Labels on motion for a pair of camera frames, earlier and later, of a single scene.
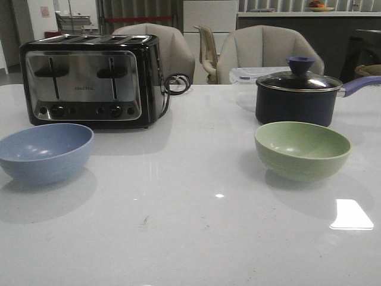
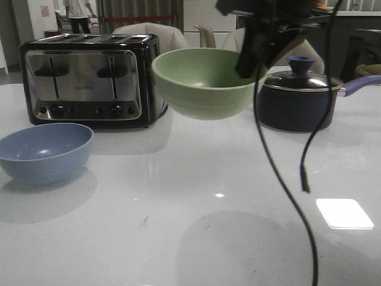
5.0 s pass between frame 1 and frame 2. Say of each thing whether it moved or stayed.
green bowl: moved
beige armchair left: stayed
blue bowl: stayed
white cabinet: stayed
